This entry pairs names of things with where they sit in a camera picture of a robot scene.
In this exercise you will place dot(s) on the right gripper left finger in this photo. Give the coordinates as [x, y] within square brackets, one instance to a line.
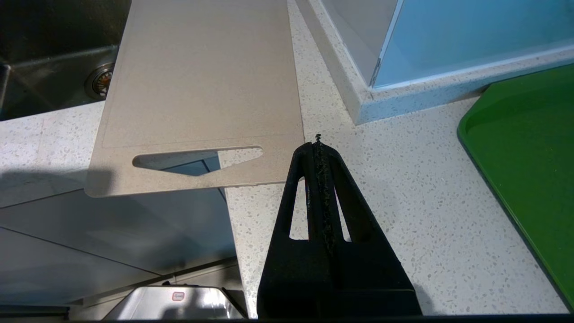
[287, 269]

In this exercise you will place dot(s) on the beige plastic cutting board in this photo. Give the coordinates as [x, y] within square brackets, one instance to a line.
[197, 80]

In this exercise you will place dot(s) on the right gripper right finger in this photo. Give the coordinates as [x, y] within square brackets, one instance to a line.
[372, 273]

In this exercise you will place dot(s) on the green plastic tray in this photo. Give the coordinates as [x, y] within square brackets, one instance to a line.
[529, 166]

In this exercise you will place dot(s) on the stainless steel sink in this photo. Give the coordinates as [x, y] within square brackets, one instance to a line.
[45, 58]

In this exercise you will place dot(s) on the metal sink drain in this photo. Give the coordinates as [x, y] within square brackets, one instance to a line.
[99, 81]

